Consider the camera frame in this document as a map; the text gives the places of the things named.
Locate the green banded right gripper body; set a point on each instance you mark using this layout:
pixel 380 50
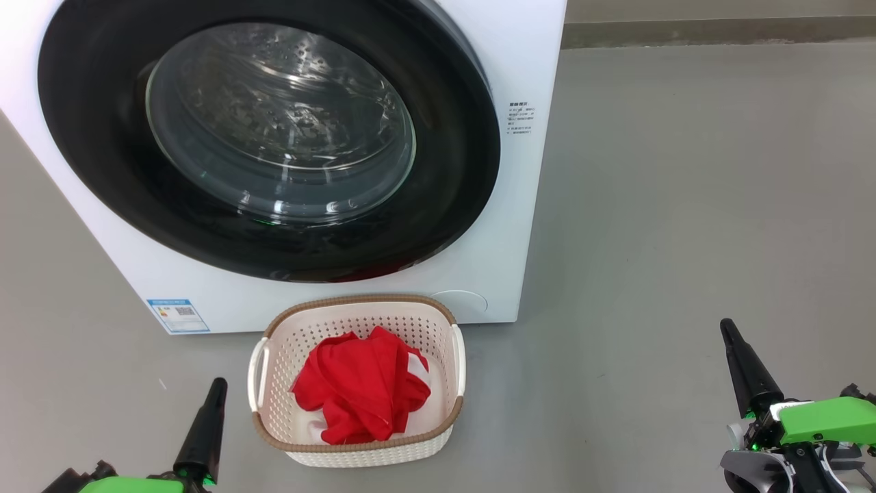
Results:
pixel 821 419

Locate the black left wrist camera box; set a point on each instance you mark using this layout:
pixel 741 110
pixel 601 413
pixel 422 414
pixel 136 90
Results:
pixel 65 485

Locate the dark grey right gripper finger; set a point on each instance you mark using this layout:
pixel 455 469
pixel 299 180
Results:
pixel 753 387

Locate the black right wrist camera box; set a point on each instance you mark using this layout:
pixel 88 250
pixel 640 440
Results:
pixel 859 394

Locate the dark round glass washer door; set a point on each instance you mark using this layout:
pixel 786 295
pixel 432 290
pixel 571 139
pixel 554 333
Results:
pixel 102 171

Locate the blue energy label sticker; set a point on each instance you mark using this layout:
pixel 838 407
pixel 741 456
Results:
pixel 178 316

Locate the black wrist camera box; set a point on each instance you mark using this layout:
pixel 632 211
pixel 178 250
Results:
pixel 859 394
pixel 65 485

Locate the printed text notice sticker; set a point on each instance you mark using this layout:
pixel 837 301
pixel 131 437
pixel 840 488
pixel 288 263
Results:
pixel 521 118

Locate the cream laundry basket brown rim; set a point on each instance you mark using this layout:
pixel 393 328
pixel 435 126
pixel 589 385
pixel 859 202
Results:
pixel 287 356

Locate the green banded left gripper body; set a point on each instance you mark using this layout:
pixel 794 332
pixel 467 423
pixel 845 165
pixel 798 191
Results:
pixel 130 486

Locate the red and white garment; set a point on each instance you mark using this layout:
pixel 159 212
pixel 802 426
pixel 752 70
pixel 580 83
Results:
pixel 356 383

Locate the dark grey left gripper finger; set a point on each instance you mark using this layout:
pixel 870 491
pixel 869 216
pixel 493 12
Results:
pixel 202 445

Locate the round white filter cover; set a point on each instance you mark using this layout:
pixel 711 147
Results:
pixel 458 305

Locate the white front-load washing machine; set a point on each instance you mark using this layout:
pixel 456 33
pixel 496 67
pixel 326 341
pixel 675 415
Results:
pixel 527 205

